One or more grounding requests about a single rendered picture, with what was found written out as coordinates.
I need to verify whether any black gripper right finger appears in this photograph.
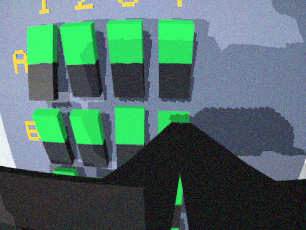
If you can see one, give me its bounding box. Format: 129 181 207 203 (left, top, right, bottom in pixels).
180 123 306 230

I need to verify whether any grey-blue switch panel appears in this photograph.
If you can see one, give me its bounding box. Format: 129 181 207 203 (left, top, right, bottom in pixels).
0 0 306 182

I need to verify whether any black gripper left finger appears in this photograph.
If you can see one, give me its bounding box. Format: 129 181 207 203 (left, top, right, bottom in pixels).
0 122 182 230

